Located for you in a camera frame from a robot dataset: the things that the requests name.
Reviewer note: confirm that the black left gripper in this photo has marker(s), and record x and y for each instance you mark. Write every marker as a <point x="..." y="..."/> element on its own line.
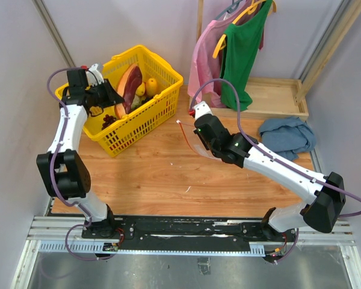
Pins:
<point x="112" y="97"/>

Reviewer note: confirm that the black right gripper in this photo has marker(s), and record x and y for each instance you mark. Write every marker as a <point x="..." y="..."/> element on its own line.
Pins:
<point x="204" y="142"/>

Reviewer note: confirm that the dark purple toy grapes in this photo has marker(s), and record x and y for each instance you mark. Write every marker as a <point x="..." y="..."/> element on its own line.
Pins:
<point x="108" y="120"/>

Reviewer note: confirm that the clear zip top bag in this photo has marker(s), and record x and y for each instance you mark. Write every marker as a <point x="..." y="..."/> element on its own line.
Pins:
<point x="193" y="141"/>

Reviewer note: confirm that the toy pork meat slab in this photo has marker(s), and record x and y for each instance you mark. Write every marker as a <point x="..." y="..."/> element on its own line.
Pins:
<point x="126" y="88"/>

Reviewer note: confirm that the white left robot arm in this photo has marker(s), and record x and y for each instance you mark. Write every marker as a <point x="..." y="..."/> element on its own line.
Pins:
<point x="63" y="172"/>

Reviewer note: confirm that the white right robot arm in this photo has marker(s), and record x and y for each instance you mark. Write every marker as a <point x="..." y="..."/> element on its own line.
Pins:
<point x="322" y="199"/>

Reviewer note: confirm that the green tank top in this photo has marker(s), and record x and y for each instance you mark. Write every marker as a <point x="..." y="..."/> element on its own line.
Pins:
<point x="237" y="62"/>

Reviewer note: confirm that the green toy cabbage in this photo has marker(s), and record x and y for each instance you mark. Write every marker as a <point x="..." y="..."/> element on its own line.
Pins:
<point x="136" y="103"/>

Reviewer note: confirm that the yellow toy banana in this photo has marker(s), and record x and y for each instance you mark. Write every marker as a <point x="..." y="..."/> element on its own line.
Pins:
<point x="141" y="90"/>

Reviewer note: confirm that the yellow plastic shopping basket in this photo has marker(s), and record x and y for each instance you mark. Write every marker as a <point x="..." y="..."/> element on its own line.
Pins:
<point x="138" y="123"/>

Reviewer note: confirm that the yellow toy mango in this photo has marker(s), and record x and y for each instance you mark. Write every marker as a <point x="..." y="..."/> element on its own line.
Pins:
<point x="151" y="87"/>

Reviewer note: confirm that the wooden clothes rack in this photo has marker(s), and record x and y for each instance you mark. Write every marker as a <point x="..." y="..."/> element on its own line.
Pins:
<point x="277" y="97"/>

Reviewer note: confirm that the pink shirt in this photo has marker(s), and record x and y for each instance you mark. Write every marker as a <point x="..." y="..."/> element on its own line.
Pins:
<point x="203" y="66"/>

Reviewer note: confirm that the blue crumpled cloth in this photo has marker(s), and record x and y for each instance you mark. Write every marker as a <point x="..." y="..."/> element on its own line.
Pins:
<point x="287" y="137"/>

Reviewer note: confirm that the grey clothes hanger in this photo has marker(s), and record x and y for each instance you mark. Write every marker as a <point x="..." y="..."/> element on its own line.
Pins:
<point x="228" y="11"/>

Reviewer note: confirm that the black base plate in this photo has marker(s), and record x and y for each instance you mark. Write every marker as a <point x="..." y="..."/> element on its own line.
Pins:
<point x="177" y="235"/>

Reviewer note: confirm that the aluminium frame rail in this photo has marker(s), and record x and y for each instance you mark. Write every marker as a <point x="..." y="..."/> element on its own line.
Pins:
<point x="64" y="234"/>

